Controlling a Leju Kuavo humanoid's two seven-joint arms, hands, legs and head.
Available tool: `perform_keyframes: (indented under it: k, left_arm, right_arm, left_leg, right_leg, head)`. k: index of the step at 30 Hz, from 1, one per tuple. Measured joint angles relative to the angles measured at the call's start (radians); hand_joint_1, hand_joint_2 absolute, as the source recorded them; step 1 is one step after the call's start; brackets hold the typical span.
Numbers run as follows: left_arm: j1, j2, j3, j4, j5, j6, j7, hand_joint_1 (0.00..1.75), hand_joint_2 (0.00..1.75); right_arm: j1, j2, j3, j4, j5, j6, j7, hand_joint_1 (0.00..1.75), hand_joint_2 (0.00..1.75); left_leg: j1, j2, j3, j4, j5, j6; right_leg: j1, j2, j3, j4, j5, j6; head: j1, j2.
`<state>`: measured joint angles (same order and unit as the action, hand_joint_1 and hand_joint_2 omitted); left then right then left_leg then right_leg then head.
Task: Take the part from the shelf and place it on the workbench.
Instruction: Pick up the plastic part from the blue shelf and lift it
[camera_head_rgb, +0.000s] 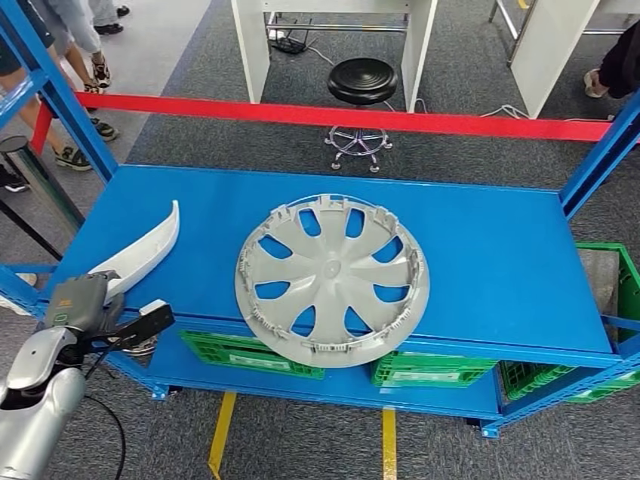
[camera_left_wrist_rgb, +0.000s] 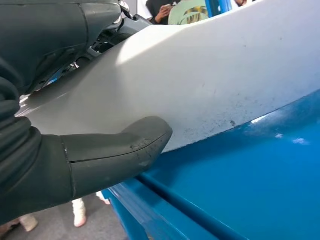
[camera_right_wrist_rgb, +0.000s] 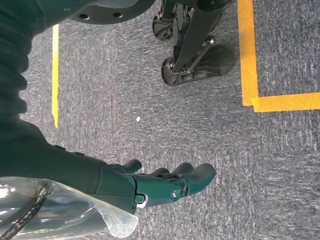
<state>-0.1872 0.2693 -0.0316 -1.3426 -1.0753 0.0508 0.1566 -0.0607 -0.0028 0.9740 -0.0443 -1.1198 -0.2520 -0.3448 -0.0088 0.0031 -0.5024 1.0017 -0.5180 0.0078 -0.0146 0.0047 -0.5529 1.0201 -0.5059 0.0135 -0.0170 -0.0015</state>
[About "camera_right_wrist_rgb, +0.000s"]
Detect clear plastic film cover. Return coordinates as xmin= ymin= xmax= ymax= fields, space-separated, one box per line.
xmin=0 ymin=177 xmax=139 ymax=240

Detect yellow floor tape strip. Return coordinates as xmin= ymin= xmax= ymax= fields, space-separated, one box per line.
xmin=51 ymin=23 xmax=60 ymax=129

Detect black round robot plate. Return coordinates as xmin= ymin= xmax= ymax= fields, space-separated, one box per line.
xmin=37 ymin=0 xmax=156 ymax=26

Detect floor tape corner mark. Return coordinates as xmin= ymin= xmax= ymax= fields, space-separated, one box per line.
xmin=236 ymin=0 xmax=320 ymax=114

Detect black braided cable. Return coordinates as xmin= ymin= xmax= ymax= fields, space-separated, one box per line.
xmin=0 ymin=185 xmax=51 ymax=240

